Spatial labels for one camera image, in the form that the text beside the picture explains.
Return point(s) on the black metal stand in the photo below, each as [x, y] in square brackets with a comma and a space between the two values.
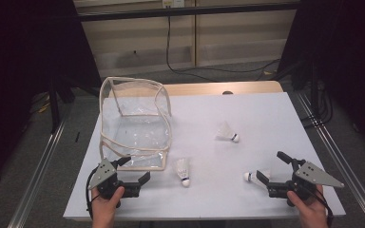
[314, 95]
[54, 110]

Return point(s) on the transparent bag with beige trim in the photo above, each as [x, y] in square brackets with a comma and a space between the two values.
[133, 126]

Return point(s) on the black horizontal bar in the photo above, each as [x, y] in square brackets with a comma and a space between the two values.
[139, 14]

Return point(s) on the small black stick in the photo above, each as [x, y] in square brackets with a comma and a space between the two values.
[77, 136]

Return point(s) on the white feather shuttlecock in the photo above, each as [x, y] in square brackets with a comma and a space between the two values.
[226, 133]
[250, 176]
[182, 171]

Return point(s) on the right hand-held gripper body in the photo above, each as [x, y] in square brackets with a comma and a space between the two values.
[310, 175]

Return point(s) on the dark table grommet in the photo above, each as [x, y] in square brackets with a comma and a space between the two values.
[227, 93]

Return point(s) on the person's left hand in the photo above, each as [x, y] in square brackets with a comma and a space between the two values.
[104, 207]

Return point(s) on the white wall socket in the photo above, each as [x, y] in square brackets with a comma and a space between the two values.
[172, 3]

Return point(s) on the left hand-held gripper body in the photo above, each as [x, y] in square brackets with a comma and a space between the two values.
[106, 177]

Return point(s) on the black curtain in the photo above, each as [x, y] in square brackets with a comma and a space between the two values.
[12, 63]
[355, 47]

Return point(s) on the person's right hand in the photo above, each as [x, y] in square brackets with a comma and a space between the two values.
[312, 212]

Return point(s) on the aluminium floor rail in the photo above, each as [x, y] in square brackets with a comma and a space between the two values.
[31, 193]
[358, 190]

